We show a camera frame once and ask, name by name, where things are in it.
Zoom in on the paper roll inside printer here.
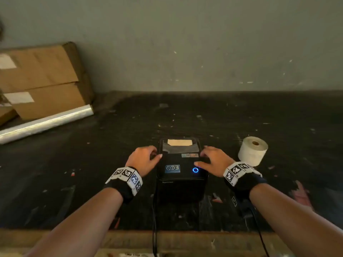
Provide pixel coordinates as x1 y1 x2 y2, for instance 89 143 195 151
167 139 193 146

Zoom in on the person's left forearm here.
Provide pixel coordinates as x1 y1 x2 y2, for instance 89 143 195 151
24 187 124 257

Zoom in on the small flat cardboard box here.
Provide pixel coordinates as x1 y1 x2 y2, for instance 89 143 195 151
0 105 18 127

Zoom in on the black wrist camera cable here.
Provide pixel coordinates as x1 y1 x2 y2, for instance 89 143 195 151
232 196 270 257

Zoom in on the person's right hand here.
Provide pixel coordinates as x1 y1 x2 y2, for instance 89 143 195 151
194 146 236 177

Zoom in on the large cardboard box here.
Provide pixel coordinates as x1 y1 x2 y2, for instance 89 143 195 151
0 42 85 94

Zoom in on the black printer power cable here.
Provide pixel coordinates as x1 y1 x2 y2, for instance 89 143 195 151
152 179 159 257

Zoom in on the person's left hand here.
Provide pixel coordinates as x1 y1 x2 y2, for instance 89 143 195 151
125 146 163 177

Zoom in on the black receipt printer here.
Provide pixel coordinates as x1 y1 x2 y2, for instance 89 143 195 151
156 137 209 204

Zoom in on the cardboard box with white label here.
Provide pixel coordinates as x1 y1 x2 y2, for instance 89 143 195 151
4 74 95 121

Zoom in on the black wristband with marker tags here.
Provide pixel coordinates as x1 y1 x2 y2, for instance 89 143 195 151
103 166 143 205
223 162 268 201

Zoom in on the clear plastic film roll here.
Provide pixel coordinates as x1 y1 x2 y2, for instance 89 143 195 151
0 104 94 145

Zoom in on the person's right forearm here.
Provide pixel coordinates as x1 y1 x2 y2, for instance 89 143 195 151
249 183 343 257

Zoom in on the white thermal paper roll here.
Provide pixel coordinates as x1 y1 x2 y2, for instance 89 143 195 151
238 136 269 167

